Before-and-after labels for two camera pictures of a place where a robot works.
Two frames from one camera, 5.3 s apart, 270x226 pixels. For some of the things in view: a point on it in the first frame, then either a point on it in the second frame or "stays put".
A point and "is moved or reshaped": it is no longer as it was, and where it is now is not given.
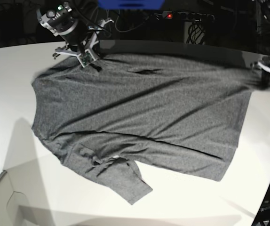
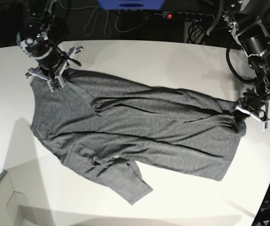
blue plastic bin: [131, 4] stays put
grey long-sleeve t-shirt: [180, 112] is moved or reshaped
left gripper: [85, 51] -> [51, 68]
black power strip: [187, 16] stays put
